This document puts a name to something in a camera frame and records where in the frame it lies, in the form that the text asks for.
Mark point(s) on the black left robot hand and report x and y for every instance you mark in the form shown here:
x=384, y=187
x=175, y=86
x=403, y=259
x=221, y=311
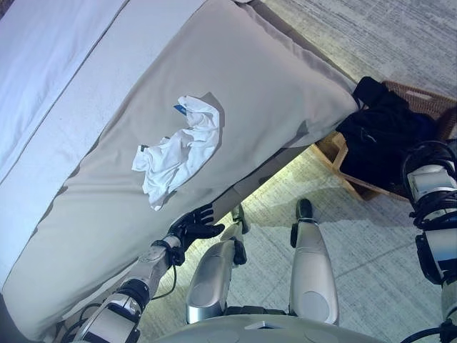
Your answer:
x=194, y=227

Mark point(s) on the black trousers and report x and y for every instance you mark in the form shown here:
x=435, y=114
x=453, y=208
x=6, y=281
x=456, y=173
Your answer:
x=378, y=135

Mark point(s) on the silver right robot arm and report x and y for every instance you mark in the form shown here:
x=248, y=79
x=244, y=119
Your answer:
x=432, y=214

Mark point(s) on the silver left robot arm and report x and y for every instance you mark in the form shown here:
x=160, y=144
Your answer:
x=139, y=282

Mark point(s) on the bed with grey cover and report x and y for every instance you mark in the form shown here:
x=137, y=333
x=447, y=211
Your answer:
x=214, y=71

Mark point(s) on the wooden bed leg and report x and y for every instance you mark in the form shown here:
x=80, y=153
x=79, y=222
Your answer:
x=332, y=148

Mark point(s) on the brown wicker basket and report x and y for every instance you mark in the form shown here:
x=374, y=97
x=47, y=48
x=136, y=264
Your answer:
x=442, y=110

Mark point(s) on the silver left robot leg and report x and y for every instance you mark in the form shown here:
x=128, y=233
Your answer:
x=210, y=278

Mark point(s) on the white shirt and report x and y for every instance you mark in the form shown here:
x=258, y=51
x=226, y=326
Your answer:
x=178, y=153

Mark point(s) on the grey robot torso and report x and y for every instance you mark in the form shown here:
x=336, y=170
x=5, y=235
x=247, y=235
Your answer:
x=271, y=327

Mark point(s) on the grey area rug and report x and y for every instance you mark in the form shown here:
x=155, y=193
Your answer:
x=357, y=250

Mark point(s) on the white duvet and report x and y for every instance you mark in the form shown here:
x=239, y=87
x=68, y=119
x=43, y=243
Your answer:
x=53, y=71

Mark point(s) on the grey bed frame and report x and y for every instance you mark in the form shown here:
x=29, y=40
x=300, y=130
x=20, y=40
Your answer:
x=246, y=186

